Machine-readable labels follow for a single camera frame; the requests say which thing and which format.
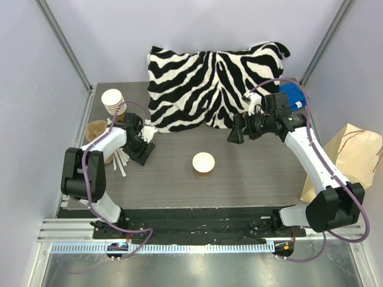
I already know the single brown paper cup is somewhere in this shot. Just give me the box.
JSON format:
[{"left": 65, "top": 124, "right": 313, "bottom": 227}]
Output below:
[{"left": 192, "top": 152, "right": 215, "bottom": 178}]

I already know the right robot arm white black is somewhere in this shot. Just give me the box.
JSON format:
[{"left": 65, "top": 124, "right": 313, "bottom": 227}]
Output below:
[{"left": 227, "top": 91, "right": 365, "bottom": 236}]

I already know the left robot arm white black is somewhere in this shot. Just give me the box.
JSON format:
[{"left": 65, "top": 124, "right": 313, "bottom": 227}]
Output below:
[{"left": 60, "top": 113, "right": 158, "bottom": 239}]

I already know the white wrapped straws bundle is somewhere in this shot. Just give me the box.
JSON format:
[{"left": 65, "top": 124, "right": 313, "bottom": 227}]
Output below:
[{"left": 106, "top": 117, "right": 132, "bottom": 178}]

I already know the brown cardboard cup carrier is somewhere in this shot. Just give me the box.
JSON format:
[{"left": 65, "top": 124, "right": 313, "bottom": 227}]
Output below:
[{"left": 85, "top": 119, "right": 116, "bottom": 165}]

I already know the stack of brown paper cups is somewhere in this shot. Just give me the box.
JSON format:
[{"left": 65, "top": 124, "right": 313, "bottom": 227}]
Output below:
[{"left": 101, "top": 88, "right": 126, "bottom": 122}]

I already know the blue cloth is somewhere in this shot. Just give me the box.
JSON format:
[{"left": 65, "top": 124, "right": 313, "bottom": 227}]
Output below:
[{"left": 279, "top": 83, "right": 306, "bottom": 111}]

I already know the zebra print pillow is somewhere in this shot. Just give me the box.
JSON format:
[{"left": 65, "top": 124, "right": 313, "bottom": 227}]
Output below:
[{"left": 147, "top": 42, "right": 291, "bottom": 133}]

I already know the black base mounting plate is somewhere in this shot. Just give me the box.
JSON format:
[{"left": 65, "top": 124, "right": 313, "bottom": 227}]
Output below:
[{"left": 56, "top": 206, "right": 309, "bottom": 243}]

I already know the brown paper bag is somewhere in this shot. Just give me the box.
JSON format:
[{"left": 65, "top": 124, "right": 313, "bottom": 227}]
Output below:
[{"left": 300, "top": 123, "right": 383, "bottom": 206}]

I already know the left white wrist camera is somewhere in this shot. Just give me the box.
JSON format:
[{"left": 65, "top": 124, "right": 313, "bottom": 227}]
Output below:
[{"left": 141, "top": 120, "right": 159, "bottom": 144}]

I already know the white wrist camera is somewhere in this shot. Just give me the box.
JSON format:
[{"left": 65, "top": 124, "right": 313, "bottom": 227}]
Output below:
[
  {"left": 141, "top": 120, "right": 159, "bottom": 144},
  {"left": 242, "top": 91, "right": 263, "bottom": 116}
]

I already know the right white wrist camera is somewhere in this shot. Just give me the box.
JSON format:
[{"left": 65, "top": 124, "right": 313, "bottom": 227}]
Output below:
[{"left": 242, "top": 91, "right": 263, "bottom": 116}]

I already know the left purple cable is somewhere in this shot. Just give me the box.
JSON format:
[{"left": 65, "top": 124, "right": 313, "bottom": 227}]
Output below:
[{"left": 64, "top": 100, "right": 153, "bottom": 262}]

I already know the purple cable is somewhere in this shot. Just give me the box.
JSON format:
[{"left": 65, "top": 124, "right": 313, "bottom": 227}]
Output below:
[
  {"left": 64, "top": 100, "right": 153, "bottom": 262},
  {"left": 244, "top": 78, "right": 370, "bottom": 264}
]

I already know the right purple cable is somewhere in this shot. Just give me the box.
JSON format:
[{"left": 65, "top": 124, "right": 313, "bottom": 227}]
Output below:
[{"left": 244, "top": 78, "right": 370, "bottom": 264}]

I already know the white slotted cable duct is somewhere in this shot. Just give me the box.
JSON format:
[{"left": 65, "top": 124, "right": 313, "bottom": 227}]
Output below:
[{"left": 50, "top": 241, "right": 275, "bottom": 255}]

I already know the right aluminium frame post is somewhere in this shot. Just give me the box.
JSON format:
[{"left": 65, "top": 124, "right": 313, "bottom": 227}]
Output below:
[{"left": 299, "top": 0, "right": 355, "bottom": 86}]

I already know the aluminium frame post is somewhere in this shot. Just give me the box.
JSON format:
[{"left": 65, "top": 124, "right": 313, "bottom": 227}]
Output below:
[
  {"left": 299, "top": 0, "right": 355, "bottom": 86},
  {"left": 35, "top": 0, "right": 93, "bottom": 93}
]

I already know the left aluminium frame post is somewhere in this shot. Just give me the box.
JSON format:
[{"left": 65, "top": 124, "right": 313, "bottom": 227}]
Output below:
[{"left": 35, "top": 0, "right": 93, "bottom": 93}]

